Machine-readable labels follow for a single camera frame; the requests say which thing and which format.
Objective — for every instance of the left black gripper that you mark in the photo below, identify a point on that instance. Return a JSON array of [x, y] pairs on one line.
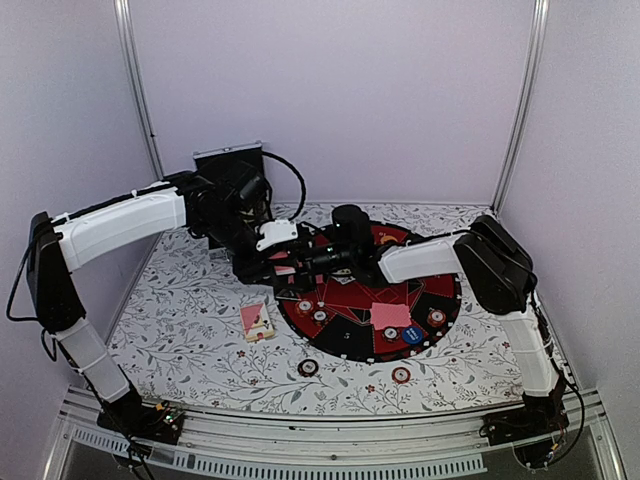
[[250, 271]]

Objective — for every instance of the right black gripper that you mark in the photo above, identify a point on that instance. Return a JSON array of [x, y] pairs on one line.
[[301, 248]]

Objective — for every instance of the orange big blind button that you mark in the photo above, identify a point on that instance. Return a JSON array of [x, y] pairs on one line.
[[388, 240]]

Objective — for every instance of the red playing card deck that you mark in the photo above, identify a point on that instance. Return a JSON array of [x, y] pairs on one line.
[[283, 263]]

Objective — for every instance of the orange chips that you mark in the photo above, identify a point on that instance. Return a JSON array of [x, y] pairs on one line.
[[304, 307], [436, 318]]

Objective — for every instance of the dark chips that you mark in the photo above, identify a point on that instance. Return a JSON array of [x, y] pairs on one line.
[[391, 334], [319, 317]]

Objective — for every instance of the blue small blind button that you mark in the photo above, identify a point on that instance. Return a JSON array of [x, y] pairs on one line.
[[412, 335]]

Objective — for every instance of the dark red chip stack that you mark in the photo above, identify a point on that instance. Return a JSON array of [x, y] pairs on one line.
[[307, 368]]

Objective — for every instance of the orange chip stack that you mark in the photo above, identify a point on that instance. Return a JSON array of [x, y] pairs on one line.
[[401, 375]]

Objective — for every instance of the face up playing card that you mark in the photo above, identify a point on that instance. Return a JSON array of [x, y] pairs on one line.
[[344, 276]]

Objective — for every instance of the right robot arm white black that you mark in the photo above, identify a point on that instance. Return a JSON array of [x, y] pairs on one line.
[[499, 346]]

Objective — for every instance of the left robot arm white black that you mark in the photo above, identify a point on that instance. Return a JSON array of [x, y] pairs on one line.
[[225, 208]]

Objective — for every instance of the round red black poker mat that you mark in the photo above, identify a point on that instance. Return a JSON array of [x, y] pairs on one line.
[[348, 333]]

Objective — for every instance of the aluminium poker case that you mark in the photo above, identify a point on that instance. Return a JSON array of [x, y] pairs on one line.
[[239, 170]]

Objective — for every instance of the playing card box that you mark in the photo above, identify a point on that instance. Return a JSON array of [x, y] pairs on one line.
[[256, 322]]

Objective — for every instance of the floral white table cloth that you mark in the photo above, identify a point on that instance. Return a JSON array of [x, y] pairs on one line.
[[180, 336]]

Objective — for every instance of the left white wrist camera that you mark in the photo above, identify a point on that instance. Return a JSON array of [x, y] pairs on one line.
[[274, 235]]

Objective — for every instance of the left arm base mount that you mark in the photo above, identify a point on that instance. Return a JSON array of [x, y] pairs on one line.
[[142, 422]]

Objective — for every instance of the front aluminium rail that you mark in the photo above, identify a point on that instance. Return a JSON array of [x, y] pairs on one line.
[[228, 444]]

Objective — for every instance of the left aluminium frame post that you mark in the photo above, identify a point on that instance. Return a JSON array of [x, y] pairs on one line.
[[132, 66]]

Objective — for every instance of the aluminium frame post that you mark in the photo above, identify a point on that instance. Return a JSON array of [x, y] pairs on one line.
[[132, 66], [531, 68]]

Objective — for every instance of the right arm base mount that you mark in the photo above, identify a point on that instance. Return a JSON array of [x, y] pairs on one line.
[[544, 435]]

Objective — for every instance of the right aluminium frame post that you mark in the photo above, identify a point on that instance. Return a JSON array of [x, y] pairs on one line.
[[531, 68]]

